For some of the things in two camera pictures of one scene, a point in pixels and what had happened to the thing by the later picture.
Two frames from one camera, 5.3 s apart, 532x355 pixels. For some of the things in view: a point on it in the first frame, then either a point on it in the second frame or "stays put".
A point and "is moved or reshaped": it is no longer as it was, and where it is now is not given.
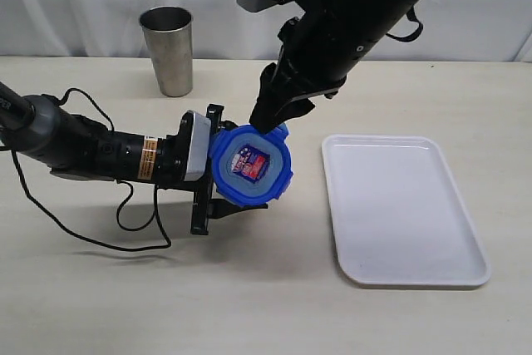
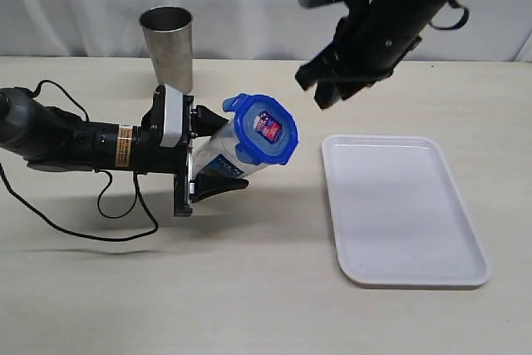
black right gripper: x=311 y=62 to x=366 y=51
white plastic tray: x=397 y=215 stays put
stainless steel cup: x=169 y=30 stays put
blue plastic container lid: x=249 y=167 is moved or reshaped
